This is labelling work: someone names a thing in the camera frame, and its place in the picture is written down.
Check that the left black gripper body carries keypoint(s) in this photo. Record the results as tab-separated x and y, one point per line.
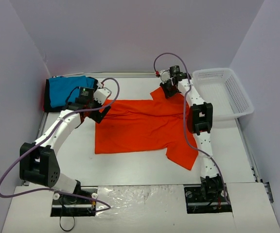
94	111

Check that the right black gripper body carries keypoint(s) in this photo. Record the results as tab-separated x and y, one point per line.
168	86

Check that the orange t shirt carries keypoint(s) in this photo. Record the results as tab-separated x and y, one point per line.
147	125

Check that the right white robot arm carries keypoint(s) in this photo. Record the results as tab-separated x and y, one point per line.
198	122

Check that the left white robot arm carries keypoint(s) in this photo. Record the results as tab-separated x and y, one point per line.
39	163

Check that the black folded t shirt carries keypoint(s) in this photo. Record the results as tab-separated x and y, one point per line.
95	85

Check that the white plastic basket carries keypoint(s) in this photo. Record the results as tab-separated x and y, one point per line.
222	88

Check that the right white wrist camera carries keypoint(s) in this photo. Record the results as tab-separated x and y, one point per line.
164	75

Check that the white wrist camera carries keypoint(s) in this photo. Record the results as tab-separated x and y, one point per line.
101	95
164	75

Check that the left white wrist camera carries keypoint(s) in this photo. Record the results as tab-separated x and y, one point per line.
101	95

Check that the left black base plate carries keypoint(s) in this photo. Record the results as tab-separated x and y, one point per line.
68	206

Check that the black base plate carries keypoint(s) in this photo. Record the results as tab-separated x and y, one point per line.
68	206
196	203

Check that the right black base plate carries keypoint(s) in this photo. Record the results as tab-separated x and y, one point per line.
196	203

